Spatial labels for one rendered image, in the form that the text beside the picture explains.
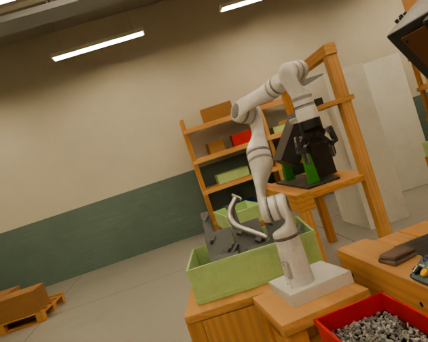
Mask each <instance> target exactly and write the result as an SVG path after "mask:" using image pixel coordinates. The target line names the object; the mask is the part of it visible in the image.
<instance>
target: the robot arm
mask: <svg viewBox="0 0 428 342"><path fill-rule="evenodd" d="M307 75H308V65H307V64H306V63H305V62H304V61H303V60H295V61H291V62H285V63H283V64H282V65H281V66H280V68H279V73H278V74H276V75H274V76H272V77H271V78H270V79H269V80H268V81H267V82H266V83H265V84H264V85H262V86H261V87H259V88H258V89H256V90H255V91H253V92H252V93H250V94H248V95H246V96H245V97H243V98H241V99H239V100H237V101H236V102H235V103H234V104H233V105H232V108H231V117H232V119H233V121H235V122H237V123H242V124H249V125H250V128H251V140H250V141H249V144H248V147H247V159H248V162H249V167H250V169H251V173H252V177H253V181H254V184H255V190H256V195H257V202H258V206H259V209H260V214H261V217H262V219H263V221H264V222H265V223H271V222H275V221H279V220H281V219H285V223H284V224H283V226H282V227H281V228H279V229H277V230H276V231H275V232H274V233H273V234H272V236H273V239H274V242H275V244H276V247H277V250H278V253H279V256H280V259H281V260H280V264H281V267H282V269H283V273H284V275H285V279H286V281H287V285H288V286H289V287H291V288H292V289H294V288H300V287H303V286H307V285H309V284H311V283H312V282H314V280H315V279H314V276H313V273H312V271H311V268H310V265H309V262H308V259H307V256H306V253H305V250H304V247H303V244H302V241H301V239H300V235H299V233H298V229H297V227H296V224H295V221H294V218H293V214H292V211H291V207H290V204H289V200H288V198H287V196H286V195H285V194H284V193H278V194H275V195H271V196H269V197H266V187H267V183H268V179H269V177H270V173H271V172H272V167H273V159H272V155H271V152H270V148H269V146H268V141H267V138H266V133H265V130H264V123H263V119H262V112H261V109H260V106H259V105H262V104H265V103H267V102H270V101H272V100H274V99H276V98H278V97H279V96H280V95H281V94H282V93H284V92H285V91H287V93H288V94H289V95H290V97H291V101H292V103H293V107H294V110H295V114H296V118H293V119H290V120H289V124H290V125H294V124H296V123H298V125H299V127H300V131H301V133H302V136H299V137H298V136H297V137H294V138H293V140H294V145H295V148H296V154H300V155H303V158H304V161H305V163H306V164H307V165H311V161H310V158H309V155H308V154H307V153H308V150H309V148H310V146H311V145H315V144H317V143H322V142H324V143H326V144H327V145H329V151H330V153H331V156H332V157H334V156H336V149H335V146H334V144H335V143H336V142H337V141H338V137H337V136H336V133H335V131H334V129H333V127H332V126H327V127H326V128H323V126H322V123H321V118H320V116H319V112H318V110H317V107H316V105H315V102H314V99H313V95H312V93H311V90H310V88H309V87H305V86H302V85H301V83H300V82H301V81H303V80H304V79H305V78H306V76H307ZM325 132H327V133H329V136H330V138H331V140H330V139H329V138H328V137H326V136H325ZM302 140H303V141H305V143H304V146H303V150H302V149H301V145H300V143H301V141H302Z"/></svg>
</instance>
